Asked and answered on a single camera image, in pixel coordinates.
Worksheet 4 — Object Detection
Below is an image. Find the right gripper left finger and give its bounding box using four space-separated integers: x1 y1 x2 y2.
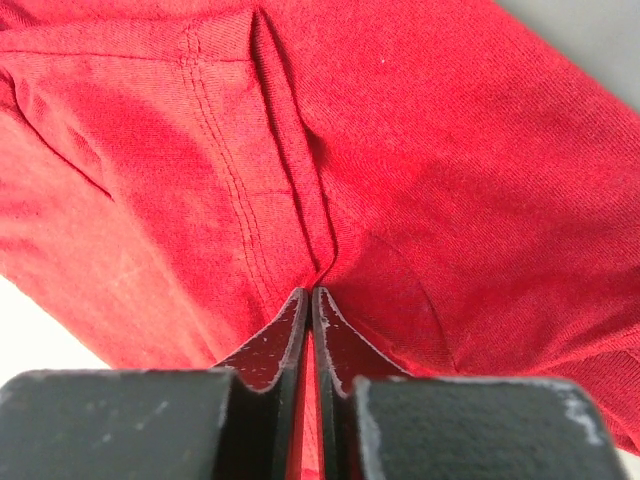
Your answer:
1 288 308 480

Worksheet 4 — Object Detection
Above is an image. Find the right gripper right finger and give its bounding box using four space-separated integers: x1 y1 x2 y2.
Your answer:
311 287 626 480

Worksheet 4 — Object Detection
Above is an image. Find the red t shirt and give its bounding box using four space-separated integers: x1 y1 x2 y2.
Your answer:
1 1 639 453

